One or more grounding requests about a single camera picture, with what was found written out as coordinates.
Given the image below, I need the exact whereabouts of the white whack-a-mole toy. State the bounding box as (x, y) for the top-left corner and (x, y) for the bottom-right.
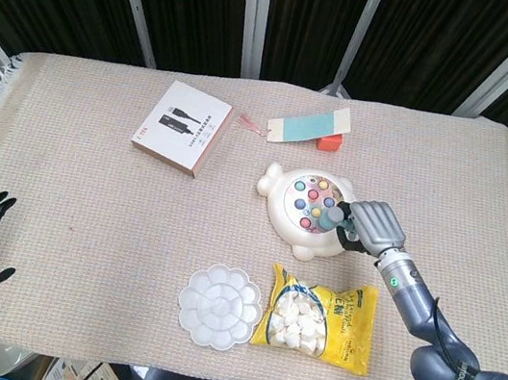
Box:
(244, 160), (369, 270)

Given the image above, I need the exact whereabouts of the yellow marshmallow bag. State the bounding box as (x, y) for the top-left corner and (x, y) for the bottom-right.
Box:
(245, 260), (384, 378)

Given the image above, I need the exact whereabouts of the white cable product box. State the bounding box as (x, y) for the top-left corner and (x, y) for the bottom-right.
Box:
(125, 74), (239, 185)

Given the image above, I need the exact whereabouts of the teal and grey toy mallet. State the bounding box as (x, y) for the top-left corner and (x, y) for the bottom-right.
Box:
(316, 202), (359, 237)

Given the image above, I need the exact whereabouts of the black pleated curtain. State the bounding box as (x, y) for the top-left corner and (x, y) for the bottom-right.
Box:
(0, 0), (508, 214)

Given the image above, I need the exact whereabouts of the orange cube block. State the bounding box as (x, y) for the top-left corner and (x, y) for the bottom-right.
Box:
(315, 130), (345, 156)

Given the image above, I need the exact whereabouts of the beige woven tablecloth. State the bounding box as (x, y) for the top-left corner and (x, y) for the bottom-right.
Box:
(0, 35), (508, 380)

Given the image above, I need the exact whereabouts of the teal cream bookmark with tassel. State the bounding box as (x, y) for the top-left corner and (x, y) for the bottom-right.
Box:
(233, 89), (355, 156)

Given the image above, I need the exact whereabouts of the printed cardboard box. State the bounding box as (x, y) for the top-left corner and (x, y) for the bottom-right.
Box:
(40, 352), (123, 380)

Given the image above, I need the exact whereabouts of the white flower paint palette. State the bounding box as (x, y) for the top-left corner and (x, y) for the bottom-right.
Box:
(171, 259), (268, 357)

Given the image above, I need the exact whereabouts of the white plastic bin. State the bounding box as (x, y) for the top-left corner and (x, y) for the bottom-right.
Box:
(0, 342), (41, 380)

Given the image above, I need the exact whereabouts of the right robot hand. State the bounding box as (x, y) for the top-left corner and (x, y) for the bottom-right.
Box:
(329, 193), (413, 264)

